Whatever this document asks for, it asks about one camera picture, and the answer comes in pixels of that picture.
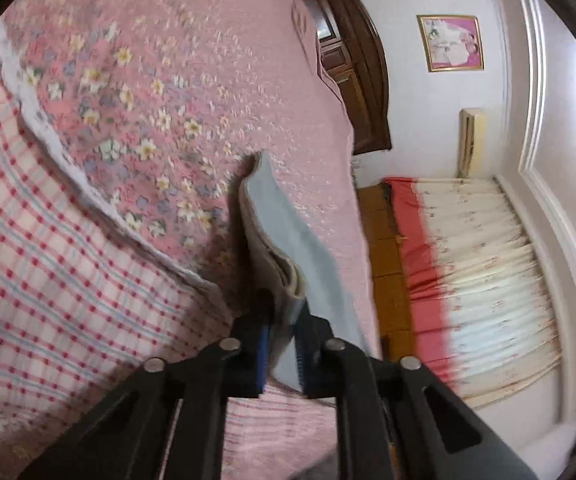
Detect low wooden drawer cabinet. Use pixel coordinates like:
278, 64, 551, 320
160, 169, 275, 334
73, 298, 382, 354
358, 183, 416, 361

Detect dark wooden headboard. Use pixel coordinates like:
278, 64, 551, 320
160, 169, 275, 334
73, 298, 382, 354
303, 0, 392, 155

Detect wall air conditioner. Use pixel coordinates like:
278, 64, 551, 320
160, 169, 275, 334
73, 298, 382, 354
457, 108, 486, 179

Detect pink floral bedspread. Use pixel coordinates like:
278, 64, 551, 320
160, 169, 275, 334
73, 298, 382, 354
0, 0, 378, 479

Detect framed wedding photo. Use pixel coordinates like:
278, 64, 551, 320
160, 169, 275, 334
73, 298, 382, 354
417, 14, 484, 73

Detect red and cream curtain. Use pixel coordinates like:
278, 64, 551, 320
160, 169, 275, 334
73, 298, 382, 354
384, 178, 561, 408

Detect grey sweatpants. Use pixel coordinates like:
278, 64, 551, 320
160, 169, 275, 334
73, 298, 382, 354
238, 152, 368, 392

